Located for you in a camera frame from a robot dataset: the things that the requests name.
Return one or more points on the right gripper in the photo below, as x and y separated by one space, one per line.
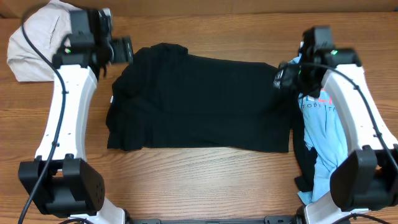
285 78

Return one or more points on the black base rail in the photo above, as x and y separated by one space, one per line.
214 221

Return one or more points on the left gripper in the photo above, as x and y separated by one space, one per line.
125 50

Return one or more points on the black t-shirt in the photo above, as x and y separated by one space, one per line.
170 98

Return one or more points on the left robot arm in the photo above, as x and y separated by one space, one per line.
59 181

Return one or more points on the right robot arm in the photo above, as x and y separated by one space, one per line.
367 180

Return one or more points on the light blue printed t-shirt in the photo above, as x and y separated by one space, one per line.
324 135

